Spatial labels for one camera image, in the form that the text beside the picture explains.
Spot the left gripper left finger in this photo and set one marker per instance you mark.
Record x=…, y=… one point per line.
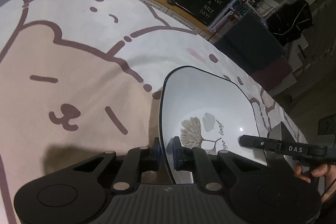
x=131, y=166

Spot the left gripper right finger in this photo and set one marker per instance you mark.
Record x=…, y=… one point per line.
x=196, y=161

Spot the white square ginkgo plate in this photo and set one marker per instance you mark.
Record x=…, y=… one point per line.
x=205, y=111

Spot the steel rectangular tray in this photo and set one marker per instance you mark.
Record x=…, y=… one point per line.
x=282, y=134

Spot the person right hand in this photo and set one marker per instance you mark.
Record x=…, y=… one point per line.
x=325, y=170

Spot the maroon cushion chair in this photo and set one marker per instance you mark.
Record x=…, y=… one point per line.
x=273, y=74

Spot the cartoon bear tablecloth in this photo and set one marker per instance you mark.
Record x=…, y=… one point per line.
x=80, y=77

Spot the dark blue cushion chair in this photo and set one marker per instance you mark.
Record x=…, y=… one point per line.
x=250, y=45

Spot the black hanging jacket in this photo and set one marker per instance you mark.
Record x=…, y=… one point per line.
x=288, y=23

